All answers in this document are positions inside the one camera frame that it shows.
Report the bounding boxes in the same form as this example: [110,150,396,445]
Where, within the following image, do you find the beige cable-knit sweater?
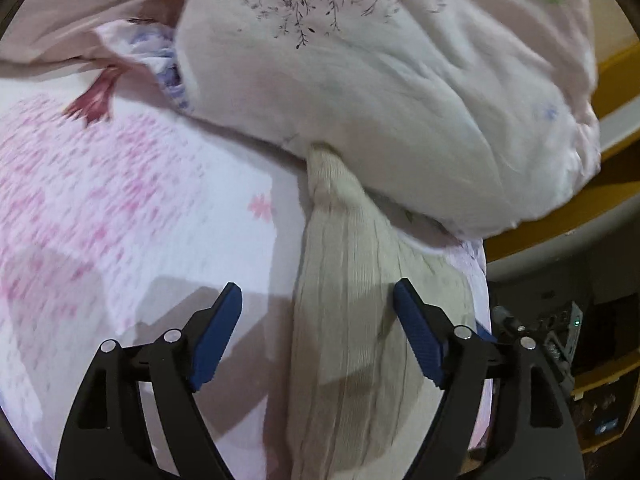
[286,145,488,479]

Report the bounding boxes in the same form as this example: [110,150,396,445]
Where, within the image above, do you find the wooden shelf with clutter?
[570,351,639,454]

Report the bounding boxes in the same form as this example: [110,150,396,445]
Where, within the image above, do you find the floral bed sheet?
[0,19,497,480]

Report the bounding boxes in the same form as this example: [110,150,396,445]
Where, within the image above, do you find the white floral pillow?
[176,0,601,238]

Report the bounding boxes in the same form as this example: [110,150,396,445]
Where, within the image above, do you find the pink floral quilt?
[0,0,202,68]

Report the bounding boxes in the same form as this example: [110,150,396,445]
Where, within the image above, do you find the yellow wooden bed frame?
[485,44,639,269]

